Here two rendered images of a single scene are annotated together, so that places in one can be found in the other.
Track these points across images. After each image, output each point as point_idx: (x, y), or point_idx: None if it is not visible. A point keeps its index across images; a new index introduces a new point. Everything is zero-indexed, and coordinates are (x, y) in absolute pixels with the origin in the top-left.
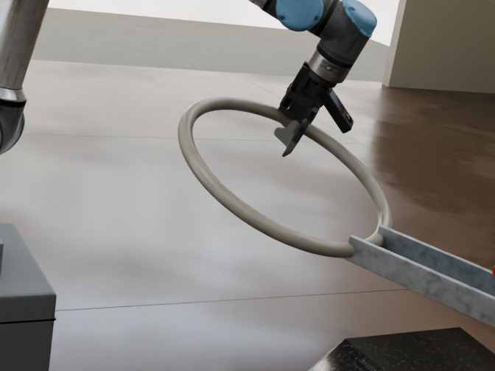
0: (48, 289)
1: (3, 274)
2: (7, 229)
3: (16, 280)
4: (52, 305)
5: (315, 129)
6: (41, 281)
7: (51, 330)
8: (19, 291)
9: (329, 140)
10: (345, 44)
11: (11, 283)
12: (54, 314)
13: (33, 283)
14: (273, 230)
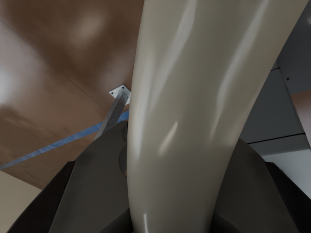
0: (304, 153)
1: (280, 168)
2: None
3: (289, 164)
4: (308, 143)
5: (211, 186)
6: (289, 156)
7: (302, 127)
8: (307, 162)
9: (300, 7)
10: None
11: (295, 165)
12: (305, 136)
13: (292, 158)
14: None
